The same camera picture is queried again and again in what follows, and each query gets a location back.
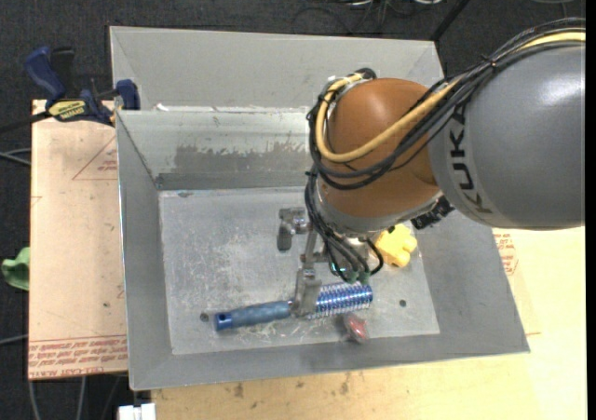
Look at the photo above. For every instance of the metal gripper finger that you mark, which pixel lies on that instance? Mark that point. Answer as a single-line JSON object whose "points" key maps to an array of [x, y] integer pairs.
{"points": [[291, 218], [306, 294]]}

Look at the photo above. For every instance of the yellow plastic block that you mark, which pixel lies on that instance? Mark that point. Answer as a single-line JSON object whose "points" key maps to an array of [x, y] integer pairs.
{"points": [[396, 246]]}

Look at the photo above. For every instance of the small red round toy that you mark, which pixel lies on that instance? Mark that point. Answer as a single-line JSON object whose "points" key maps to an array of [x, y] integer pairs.
{"points": [[356, 329]]}

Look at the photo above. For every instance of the grey metal bin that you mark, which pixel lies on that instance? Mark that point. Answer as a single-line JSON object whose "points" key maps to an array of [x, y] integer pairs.
{"points": [[223, 246]]}

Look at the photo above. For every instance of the brown cardboard board, red print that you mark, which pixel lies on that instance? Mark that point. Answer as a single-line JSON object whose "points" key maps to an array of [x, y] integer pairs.
{"points": [[74, 222]]}

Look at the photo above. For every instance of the black cylinder on white bracket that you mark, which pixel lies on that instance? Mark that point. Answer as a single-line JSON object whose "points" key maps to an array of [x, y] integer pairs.
{"points": [[430, 215]]}

